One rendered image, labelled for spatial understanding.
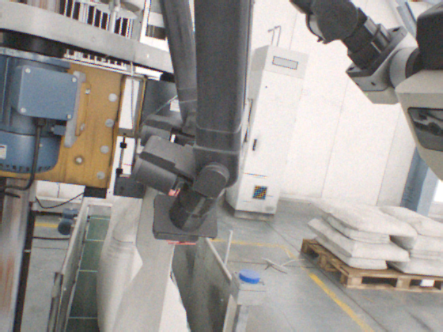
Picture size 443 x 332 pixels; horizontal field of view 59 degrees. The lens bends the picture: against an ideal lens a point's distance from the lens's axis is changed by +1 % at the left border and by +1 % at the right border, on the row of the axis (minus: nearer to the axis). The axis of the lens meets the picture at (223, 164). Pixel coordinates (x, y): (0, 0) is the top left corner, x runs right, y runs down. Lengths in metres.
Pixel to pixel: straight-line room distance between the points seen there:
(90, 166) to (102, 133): 0.09
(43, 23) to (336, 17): 0.57
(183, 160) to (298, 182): 5.34
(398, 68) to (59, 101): 0.66
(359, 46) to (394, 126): 5.70
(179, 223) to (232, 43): 0.30
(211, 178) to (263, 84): 4.36
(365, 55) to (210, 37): 0.52
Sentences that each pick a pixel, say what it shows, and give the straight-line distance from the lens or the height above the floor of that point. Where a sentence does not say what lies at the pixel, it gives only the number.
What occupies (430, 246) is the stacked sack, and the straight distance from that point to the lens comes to 4.07.
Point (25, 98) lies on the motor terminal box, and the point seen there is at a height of 1.25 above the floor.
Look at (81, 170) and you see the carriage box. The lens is 1.10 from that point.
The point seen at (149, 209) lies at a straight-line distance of 1.13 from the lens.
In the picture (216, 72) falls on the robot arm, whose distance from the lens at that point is 0.41.
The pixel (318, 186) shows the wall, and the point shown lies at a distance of 6.00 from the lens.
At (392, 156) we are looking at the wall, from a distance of 6.62.
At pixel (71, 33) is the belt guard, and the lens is 0.90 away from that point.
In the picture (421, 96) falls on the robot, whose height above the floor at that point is 1.38.
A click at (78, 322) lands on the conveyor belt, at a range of 1.74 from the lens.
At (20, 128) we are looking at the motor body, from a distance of 0.90.
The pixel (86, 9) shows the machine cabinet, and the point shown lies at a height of 1.94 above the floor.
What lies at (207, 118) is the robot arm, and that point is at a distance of 0.44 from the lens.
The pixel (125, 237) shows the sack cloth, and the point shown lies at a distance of 1.41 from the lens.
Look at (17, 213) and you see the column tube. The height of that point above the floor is 0.91.
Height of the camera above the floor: 1.29
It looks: 8 degrees down
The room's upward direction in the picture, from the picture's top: 11 degrees clockwise
